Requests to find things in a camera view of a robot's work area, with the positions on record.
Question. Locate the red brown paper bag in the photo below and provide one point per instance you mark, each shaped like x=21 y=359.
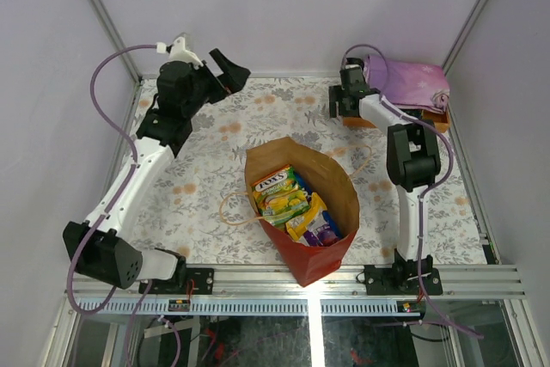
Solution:
x=325 y=177

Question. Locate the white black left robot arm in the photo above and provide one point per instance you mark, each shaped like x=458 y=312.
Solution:
x=98 y=247

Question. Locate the blue white snack packet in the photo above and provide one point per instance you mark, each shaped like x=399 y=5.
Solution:
x=305 y=187

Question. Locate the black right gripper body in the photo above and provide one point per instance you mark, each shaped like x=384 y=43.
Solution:
x=337 y=94

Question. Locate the yellow snack packet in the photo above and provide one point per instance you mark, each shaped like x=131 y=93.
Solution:
x=297 y=225

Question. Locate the aluminium front rail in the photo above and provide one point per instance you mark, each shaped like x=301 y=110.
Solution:
x=459 y=282

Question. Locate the green Fox's candy bag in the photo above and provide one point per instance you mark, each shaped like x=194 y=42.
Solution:
x=279 y=196

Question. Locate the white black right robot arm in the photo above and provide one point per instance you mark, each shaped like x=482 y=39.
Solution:
x=412 y=161

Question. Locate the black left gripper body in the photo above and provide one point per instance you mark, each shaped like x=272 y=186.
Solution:
x=216 y=83

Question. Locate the purple princess print cloth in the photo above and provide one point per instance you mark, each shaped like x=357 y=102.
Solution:
x=408 y=85

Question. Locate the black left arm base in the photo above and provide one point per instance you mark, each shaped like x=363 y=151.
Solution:
x=186 y=281

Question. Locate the orange wooden compartment tray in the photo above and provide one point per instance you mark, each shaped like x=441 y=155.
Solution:
x=440 y=120

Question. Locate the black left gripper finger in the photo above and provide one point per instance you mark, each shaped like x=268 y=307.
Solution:
x=239 y=74
x=224 y=85

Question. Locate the blue grey cable duct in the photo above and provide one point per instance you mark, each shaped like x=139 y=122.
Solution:
x=247 y=307

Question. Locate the purple Fox's candy bag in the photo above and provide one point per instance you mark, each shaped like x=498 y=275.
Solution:
x=321 y=234

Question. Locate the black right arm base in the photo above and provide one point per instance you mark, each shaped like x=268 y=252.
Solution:
x=383 y=281

